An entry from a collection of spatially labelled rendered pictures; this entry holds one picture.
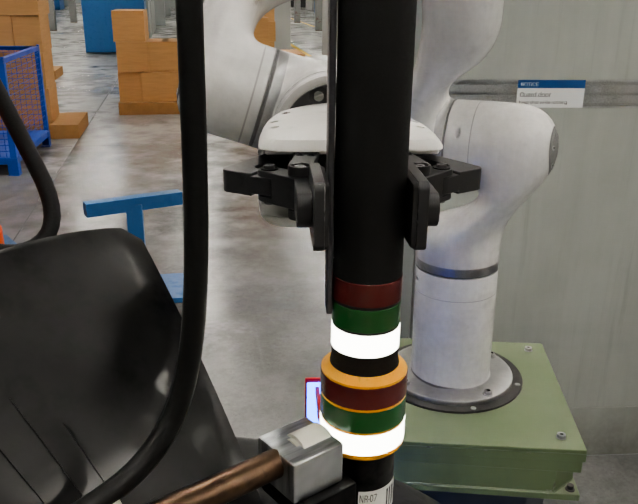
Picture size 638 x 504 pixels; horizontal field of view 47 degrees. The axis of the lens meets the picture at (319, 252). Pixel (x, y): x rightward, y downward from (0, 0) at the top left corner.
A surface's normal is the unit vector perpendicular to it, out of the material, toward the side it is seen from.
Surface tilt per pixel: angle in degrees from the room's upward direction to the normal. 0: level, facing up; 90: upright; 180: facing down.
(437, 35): 103
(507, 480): 90
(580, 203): 90
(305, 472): 90
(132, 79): 90
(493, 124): 53
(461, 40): 109
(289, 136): 7
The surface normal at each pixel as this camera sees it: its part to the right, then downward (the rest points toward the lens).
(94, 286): 0.56, -0.55
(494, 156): -0.40, 0.28
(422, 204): 0.07, 0.34
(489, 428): 0.00, -0.94
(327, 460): 0.62, 0.28
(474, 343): 0.36, 0.32
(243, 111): -0.02, 0.58
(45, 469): 0.51, -0.38
